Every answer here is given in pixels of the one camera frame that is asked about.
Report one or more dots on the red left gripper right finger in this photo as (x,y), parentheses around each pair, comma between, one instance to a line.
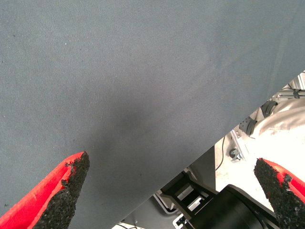
(283,195)

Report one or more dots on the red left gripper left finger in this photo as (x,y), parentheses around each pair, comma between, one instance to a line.
(47,202)

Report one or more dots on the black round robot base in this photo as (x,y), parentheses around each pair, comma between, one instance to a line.
(233,210)

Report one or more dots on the small grey caster wheel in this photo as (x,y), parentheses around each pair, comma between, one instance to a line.
(236,155)

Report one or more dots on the beige cover sheet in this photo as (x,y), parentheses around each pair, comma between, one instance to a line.
(281,121)

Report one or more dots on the black rubber wheel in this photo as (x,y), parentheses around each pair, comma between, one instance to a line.
(251,126)
(268,108)

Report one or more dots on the dark grey table cloth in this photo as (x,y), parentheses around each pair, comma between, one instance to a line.
(119,71)

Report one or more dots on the black frame bracket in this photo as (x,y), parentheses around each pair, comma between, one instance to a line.
(176,188)

